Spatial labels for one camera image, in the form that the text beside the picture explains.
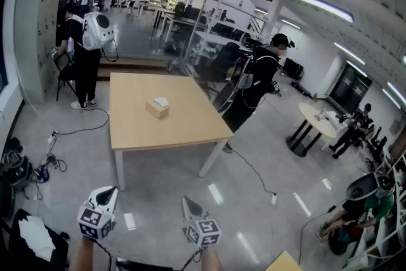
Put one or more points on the white tissue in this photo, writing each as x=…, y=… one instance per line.
x=161, y=101

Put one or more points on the light wooden table corner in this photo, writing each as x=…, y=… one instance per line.
x=284, y=262

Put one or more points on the white power strip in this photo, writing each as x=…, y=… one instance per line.
x=52, y=137

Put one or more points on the round wooden table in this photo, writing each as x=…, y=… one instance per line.
x=317, y=119

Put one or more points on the black backpack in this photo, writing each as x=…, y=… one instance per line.
x=16, y=168

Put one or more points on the grey locker cabinet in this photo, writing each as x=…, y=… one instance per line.
x=38, y=41

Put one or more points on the white power adapter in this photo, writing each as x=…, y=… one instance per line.
x=274, y=199

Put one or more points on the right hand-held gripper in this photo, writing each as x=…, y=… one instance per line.
x=203, y=230

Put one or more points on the black folding chair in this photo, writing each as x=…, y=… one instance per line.
x=65, y=73

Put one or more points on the wooden step platform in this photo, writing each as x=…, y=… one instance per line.
x=133, y=66

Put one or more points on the white dome backpack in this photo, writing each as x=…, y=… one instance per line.
x=95, y=31

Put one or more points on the person's right forearm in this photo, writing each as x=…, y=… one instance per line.
x=212, y=260

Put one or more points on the person's left forearm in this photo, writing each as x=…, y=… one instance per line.
x=82, y=255

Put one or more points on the white paper sheet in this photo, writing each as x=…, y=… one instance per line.
x=36, y=236

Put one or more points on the tan tissue box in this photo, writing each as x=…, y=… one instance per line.
x=156, y=111

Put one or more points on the square wooden table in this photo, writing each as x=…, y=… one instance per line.
x=165, y=111

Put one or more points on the long ceiling light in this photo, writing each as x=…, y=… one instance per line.
x=322, y=6

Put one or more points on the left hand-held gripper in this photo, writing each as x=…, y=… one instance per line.
x=95, y=220

